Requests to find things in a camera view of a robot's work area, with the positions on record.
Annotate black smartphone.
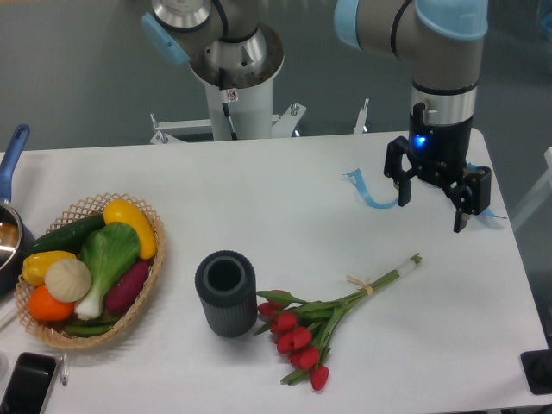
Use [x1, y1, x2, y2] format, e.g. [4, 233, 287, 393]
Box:
[1, 352, 58, 414]

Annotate orange fruit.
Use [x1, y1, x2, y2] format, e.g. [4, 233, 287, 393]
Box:
[28, 285, 74, 322]

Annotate white steamed bun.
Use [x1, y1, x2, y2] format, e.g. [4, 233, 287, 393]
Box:
[44, 259, 92, 303]

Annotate black device at edge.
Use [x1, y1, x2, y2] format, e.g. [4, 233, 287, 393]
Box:
[520, 349, 551, 395]

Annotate silver pen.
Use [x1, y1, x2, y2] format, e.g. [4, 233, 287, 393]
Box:
[59, 353, 69, 386]

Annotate green pea pods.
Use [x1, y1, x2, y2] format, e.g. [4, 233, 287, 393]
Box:
[63, 318, 119, 337]

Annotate dark grey ribbed vase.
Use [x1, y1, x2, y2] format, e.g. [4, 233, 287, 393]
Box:
[195, 250, 257, 338]

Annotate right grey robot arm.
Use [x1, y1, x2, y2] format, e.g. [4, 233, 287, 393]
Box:
[334, 1, 490, 214]

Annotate green cucumber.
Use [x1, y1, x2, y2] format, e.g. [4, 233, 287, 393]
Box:
[28, 215, 105, 254]

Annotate blue handled saucepan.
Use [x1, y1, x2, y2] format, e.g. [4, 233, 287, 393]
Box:
[1, 124, 35, 294]

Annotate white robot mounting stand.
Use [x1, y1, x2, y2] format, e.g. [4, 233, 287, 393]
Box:
[149, 77, 371, 146]

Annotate purple sweet potato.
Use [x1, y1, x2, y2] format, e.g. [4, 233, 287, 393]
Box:
[105, 260, 148, 315]

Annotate red tulip bouquet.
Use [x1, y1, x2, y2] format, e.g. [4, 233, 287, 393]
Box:
[254, 254, 423, 392]

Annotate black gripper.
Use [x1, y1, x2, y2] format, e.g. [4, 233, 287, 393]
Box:
[384, 103, 492, 233]

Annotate blue ribbon strip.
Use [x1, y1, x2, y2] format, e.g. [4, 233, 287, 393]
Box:
[343, 168, 508, 220]

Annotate green bok choy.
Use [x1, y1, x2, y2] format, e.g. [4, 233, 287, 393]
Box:
[75, 222, 140, 321]

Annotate yellow bell pepper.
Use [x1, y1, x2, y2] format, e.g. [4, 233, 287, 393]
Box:
[22, 250, 77, 286]

